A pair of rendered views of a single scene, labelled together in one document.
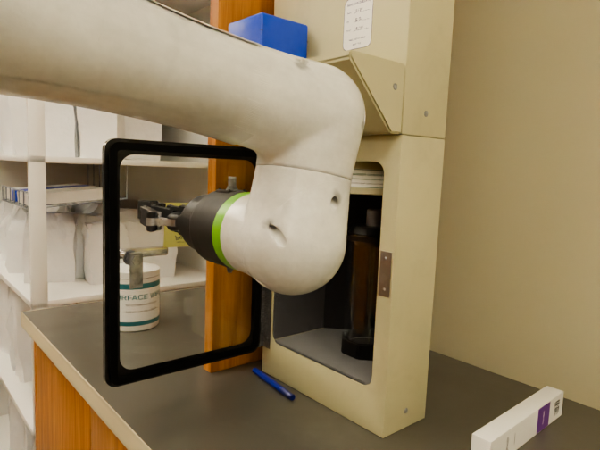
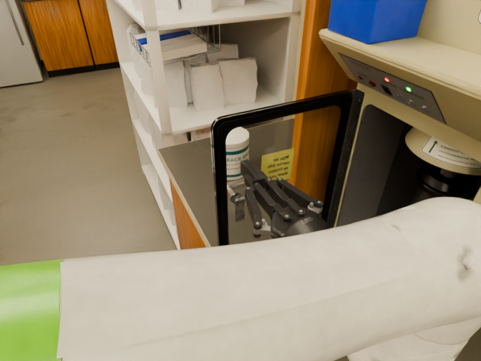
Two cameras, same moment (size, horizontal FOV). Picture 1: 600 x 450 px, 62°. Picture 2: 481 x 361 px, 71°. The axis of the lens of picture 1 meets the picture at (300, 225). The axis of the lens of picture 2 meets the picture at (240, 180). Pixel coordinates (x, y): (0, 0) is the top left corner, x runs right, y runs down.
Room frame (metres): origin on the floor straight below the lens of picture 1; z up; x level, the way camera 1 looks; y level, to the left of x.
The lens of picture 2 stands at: (0.28, 0.12, 1.65)
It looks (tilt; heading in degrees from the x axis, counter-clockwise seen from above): 37 degrees down; 15
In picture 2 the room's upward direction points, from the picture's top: straight up
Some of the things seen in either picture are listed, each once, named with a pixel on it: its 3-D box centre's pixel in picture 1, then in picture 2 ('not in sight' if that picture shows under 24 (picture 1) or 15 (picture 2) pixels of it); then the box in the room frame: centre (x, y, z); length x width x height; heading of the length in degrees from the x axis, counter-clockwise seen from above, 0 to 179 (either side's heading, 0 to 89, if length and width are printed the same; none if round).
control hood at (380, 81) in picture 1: (302, 103); (409, 84); (0.82, 0.01, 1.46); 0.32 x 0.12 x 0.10; 41
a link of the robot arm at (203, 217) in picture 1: (232, 225); not in sight; (0.60, 0.08, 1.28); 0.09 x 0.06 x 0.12; 131
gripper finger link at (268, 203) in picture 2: (169, 217); (270, 205); (0.70, 0.18, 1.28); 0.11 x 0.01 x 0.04; 42
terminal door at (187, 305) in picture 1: (191, 258); (280, 188); (0.86, 0.19, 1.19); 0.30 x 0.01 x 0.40; 131
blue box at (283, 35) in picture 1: (267, 51); (376, 3); (0.89, 0.07, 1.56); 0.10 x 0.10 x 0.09; 41
